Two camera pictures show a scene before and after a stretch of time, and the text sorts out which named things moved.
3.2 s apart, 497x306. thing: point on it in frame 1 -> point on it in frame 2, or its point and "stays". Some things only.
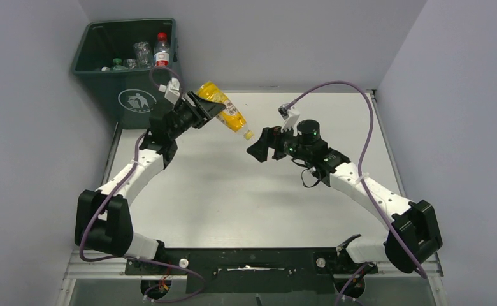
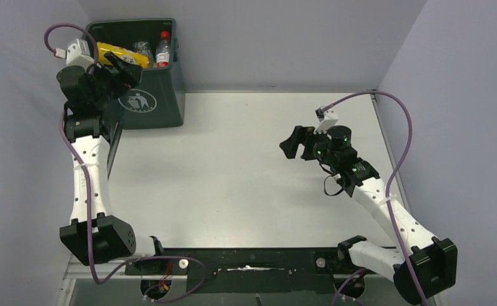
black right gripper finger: (269, 133) -> (301, 134)
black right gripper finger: (259, 149) -> (290, 146)
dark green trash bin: (129, 96) stays
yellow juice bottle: (230, 116) -> (128, 55)
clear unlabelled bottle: (143, 55) stays
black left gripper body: (187, 116) -> (106, 83)
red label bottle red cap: (162, 50) stays
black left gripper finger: (208, 108) -> (130, 70)
